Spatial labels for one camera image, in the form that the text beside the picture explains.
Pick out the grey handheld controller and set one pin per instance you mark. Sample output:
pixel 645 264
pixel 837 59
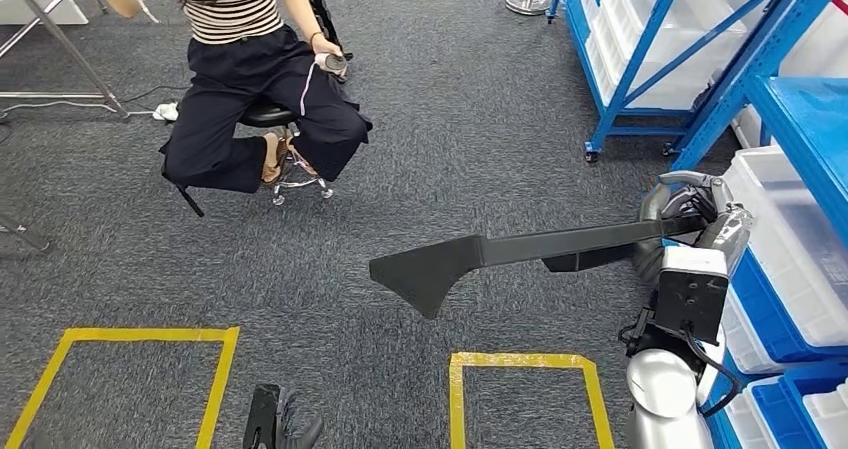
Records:
pixel 334 64

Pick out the black plastic car part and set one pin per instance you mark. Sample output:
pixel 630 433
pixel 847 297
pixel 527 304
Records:
pixel 430 274

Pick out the white power strip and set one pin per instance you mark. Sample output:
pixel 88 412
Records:
pixel 166 112

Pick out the blue plastic tray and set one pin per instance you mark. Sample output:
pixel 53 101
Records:
pixel 762 313
pixel 775 406

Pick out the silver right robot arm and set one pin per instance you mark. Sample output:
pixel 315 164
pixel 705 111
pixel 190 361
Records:
pixel 662 393

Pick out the person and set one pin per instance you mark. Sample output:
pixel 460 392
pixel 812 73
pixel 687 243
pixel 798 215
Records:
pixel 232 82

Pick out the white plastic tray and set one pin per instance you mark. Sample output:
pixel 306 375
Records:
pixel 828 419
pixel 788 247
pixel 745 426
pixel 742 343

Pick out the person's left hand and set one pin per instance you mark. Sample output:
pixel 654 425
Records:
pixel 323 45

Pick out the black swivel stool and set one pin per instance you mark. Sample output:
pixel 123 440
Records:
pixel 265 115

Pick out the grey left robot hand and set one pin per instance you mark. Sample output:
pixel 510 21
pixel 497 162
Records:
pixel 291 433

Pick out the white plastic storage bin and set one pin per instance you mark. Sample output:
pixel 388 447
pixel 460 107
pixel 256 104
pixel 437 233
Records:
pixel 662 48

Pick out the red barrier belt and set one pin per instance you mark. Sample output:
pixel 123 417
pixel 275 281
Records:
pixel 841 5

